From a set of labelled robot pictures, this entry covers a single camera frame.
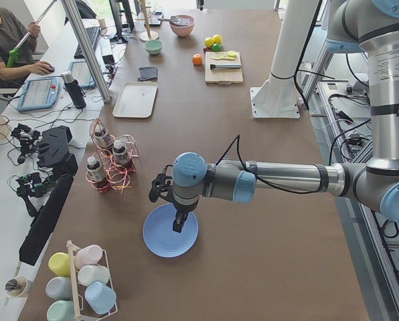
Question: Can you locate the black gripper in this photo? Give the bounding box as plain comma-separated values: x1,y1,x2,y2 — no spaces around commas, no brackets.
173,194,200,233

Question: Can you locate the orange fruit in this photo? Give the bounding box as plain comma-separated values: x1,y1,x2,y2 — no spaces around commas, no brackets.
191,53,203,66

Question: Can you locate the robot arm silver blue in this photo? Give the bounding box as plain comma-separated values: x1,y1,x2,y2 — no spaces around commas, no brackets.
172,1,399,232

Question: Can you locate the blue round plate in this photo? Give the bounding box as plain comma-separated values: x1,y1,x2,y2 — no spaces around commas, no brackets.
143,203,199,258

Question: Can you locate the dark sauce bottle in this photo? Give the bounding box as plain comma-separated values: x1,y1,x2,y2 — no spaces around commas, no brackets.
112,140,131,169
86,156,110,193
94,128,112,149

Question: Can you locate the pink cup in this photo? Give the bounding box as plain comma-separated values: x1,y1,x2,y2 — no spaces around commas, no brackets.
74,244,102,269

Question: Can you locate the white cup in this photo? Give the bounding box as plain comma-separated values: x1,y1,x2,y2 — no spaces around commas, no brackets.
78,265,110,286

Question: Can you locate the blue cup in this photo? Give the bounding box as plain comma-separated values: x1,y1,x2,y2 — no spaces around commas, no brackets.
84,281,116,314

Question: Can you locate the yellow cup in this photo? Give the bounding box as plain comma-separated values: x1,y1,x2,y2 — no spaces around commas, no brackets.
48,252,70,277

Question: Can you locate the beige tray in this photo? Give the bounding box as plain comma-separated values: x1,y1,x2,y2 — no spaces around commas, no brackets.
112,82,158,118

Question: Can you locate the grey cup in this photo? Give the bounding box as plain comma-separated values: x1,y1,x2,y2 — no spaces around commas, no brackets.
46,276,72,300

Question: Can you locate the mint green cup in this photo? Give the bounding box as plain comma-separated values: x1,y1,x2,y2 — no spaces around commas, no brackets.
46,300,74,321

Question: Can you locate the grey folded cloth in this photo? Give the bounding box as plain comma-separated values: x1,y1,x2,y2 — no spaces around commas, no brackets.
138,66,158,81

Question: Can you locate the wooden cutting board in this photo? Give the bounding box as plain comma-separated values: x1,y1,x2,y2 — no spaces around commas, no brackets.
205,51,244,84

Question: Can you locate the black thermos bottle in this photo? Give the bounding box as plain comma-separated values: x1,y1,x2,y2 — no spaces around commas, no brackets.
61,70,86,109

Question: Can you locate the paper cup with utensils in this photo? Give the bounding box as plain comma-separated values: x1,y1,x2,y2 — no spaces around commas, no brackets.
5,276,31,298

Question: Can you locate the blue teach pendant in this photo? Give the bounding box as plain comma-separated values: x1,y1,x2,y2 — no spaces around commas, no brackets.
17,77,60,112
69,61,96,90

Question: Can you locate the green bowl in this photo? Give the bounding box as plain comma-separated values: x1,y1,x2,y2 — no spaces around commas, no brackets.
144,39,163,56

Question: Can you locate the green lime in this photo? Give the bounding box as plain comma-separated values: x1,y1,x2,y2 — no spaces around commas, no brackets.
212,43,222,52

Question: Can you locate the wooden mug tree stand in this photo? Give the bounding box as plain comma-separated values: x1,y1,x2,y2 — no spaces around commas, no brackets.
137,0,159,43

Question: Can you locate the pink bowl with ice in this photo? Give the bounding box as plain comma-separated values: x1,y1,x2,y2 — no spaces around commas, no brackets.
169,15,195,37

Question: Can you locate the metal ice scoop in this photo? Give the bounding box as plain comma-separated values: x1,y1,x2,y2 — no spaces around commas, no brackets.
158,15,191,26

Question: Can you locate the black keyboard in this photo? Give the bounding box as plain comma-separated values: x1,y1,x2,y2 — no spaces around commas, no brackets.
73,25,102,60

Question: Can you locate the seated person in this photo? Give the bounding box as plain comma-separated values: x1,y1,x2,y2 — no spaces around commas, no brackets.
0,6,54,88

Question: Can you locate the copper wire bottle rack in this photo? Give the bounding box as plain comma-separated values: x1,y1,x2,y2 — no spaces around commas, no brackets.
85,118,139,194

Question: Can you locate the white wire cup rack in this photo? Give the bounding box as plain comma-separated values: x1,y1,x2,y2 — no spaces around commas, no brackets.
66,241,118,320

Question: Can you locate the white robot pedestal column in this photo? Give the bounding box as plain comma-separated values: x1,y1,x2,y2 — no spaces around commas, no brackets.
250,0,322,118

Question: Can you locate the black handled knife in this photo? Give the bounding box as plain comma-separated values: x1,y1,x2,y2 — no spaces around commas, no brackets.
210,64,242,70

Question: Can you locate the aluminium frame post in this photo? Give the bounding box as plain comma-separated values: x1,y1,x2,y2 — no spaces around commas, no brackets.
61,0,111,103

